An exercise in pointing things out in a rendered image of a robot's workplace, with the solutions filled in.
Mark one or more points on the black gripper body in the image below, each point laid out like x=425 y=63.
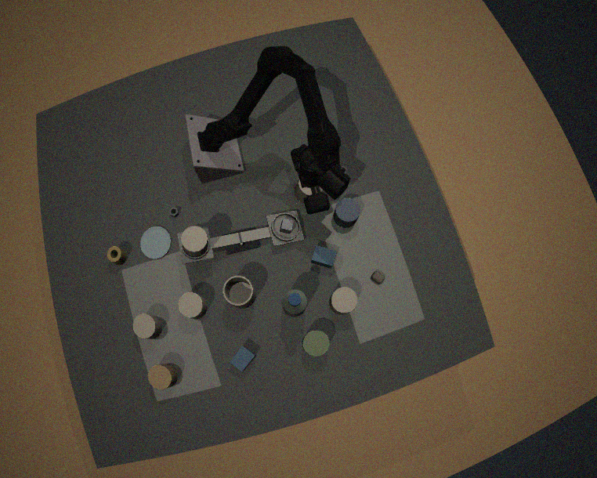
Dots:
x=318 y=202

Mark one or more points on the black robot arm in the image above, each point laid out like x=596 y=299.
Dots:
x=321 y=159

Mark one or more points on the dark bottle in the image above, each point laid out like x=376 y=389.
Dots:
x=294 y=302

